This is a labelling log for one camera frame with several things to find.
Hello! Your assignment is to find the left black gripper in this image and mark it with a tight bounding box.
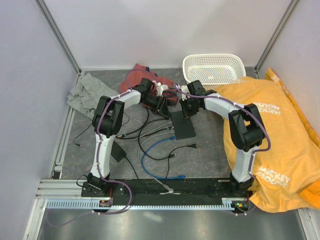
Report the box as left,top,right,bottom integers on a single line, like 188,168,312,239
142,95,171,119

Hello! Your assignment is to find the black network switch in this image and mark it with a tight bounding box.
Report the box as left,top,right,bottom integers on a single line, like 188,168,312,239
170,111,196,140

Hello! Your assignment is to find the black ethernet cable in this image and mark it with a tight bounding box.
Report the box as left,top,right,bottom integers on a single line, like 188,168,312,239
73,107,177,161

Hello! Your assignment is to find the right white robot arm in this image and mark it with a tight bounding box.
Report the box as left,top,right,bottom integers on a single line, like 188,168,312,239
175,80,269,197

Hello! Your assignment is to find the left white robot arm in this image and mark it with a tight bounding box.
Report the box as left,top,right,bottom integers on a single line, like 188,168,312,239
87,78,170,197

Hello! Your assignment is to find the red cloth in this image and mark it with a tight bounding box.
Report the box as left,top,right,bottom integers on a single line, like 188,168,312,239
119,63,178,106

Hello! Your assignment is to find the white plastic basket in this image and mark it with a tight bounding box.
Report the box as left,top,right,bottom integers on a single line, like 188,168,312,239
182,53,247,90

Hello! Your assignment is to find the black power adapter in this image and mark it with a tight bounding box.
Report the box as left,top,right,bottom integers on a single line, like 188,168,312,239
111,141,127,163

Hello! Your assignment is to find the grey cloth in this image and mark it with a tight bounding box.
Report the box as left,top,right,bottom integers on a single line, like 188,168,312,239
66,73,119,120

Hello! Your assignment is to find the orange Mickey Mouse blanket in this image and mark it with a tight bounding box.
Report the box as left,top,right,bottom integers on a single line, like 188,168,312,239
216,69,320,213

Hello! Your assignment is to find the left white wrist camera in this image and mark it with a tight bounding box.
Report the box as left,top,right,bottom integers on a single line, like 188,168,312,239
155,82,169,96

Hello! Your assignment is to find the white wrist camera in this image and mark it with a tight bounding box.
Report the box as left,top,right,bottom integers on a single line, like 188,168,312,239
155,82,169,96
175,84,190,101

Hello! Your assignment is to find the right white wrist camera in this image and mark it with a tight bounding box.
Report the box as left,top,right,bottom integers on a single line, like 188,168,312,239
175,84,190,101

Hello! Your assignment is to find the blue ethernet cable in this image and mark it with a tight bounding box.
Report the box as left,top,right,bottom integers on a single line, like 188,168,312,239
141,136,187,181

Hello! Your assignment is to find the grey ethernet cable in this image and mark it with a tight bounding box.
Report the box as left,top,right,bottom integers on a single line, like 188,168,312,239
119,123,174,193

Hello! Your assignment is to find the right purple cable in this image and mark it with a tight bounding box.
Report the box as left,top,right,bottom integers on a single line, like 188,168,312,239
174,83,272,216

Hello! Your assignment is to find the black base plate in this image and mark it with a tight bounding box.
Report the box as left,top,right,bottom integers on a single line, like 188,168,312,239
81,178,249,205

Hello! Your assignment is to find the white slotted cable duct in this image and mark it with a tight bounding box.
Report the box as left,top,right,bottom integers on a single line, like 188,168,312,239
46,198,246,211

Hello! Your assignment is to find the aluminium rail left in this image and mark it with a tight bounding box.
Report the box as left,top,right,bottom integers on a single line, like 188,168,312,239
48,72,85,179

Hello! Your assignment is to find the right aluminium frame post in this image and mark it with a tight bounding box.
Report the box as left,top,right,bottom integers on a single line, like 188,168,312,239
254,0,300,75

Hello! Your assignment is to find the aluminium frame post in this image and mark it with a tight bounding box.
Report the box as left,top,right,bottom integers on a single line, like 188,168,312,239
254,0,300,75
35,0,82,74

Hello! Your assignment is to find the left aluminium frame post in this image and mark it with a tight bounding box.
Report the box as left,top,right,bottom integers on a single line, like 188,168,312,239
35,0,82,74

